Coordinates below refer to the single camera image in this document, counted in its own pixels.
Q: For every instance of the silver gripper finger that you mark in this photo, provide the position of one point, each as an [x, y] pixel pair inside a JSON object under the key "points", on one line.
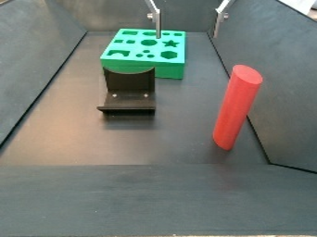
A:
{"points": [[153, 15], [220, 11]]}

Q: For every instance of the red oval cylinder peg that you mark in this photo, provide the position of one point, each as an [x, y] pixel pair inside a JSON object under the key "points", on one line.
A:
{"points": [[239, 95]]}

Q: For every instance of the green shape sorting board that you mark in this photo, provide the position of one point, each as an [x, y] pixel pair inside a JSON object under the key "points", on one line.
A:
{"points": [[135, 51]]}

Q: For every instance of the black curved peg holder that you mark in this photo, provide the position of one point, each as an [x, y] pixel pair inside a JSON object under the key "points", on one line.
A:
{"points": [[129, 91]]}

